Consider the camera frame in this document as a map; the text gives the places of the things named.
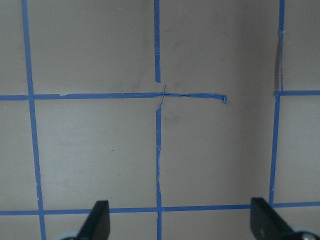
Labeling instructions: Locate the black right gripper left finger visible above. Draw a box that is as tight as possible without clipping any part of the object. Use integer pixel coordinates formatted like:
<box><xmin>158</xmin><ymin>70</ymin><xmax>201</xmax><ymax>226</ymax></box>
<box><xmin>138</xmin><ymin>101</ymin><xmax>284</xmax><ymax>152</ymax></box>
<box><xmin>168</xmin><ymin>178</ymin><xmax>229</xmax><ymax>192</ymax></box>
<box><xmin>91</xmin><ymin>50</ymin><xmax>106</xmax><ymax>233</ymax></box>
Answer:
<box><xmin>54</xmin><ymin>200</ymin><xmax>111</xmax><ymax>240</ymax></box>

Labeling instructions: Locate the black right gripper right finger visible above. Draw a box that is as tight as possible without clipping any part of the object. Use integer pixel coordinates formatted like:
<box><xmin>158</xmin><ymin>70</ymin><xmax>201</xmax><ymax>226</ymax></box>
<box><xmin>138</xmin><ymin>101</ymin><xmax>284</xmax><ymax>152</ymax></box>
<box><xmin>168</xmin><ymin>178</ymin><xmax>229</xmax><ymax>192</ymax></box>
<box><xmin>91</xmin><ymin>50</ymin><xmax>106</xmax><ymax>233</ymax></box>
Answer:
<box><xmin>250</xmin><ymin>197</ymin><xmax>320</xmax><ymax>240</ymax></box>

